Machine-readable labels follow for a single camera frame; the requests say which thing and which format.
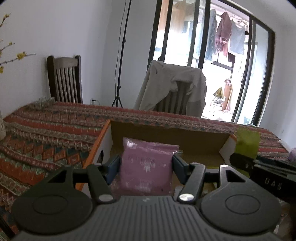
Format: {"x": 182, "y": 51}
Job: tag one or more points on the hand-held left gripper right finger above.
{"x": 180, "y": 168}

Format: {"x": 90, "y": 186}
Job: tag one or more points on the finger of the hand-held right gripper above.
{"x": 241, "y": 162}

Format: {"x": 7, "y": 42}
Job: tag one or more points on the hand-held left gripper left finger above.
{"x": 114, "y": 168}

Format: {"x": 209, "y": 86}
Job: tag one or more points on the pink snack packet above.
{"x": 145, "y": 166}

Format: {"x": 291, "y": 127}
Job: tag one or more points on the orange cardboard box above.
{"x": 161, "y": 136}

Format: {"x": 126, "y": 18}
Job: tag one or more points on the translucent purple plastic bag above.
{"x": 291, "y": 155}

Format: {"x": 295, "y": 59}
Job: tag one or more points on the brown wooden board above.
{"x": 227, "y": 97}

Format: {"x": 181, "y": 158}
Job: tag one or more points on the wooden chair under jacket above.
{"x": 172, "y": 99}

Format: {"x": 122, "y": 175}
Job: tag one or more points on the beige jacket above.
{"x": 159, "y": 83}

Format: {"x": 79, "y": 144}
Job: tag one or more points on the dark wooden chair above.
{"x": 64, "y": 78}

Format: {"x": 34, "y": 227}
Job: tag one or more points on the black hanging garment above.
{"x": 231, "y": 57}

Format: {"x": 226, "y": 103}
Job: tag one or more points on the white patterned vase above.
{"x": 2, "y": 127}

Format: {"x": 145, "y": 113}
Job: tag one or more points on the black light stand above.
{"x": 122, "y": 46}

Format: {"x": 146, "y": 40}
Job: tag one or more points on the grey-blue hanging shirt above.
{"x": 237, "y": 39}

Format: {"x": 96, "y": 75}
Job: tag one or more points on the blue hanging garment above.
{"x": 211, "y": 34}

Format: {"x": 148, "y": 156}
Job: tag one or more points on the yellow flower branches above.
{"x": 20, "y": 55}

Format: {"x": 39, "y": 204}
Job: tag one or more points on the beige hanging garments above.
{"x": 182, "y": 16}

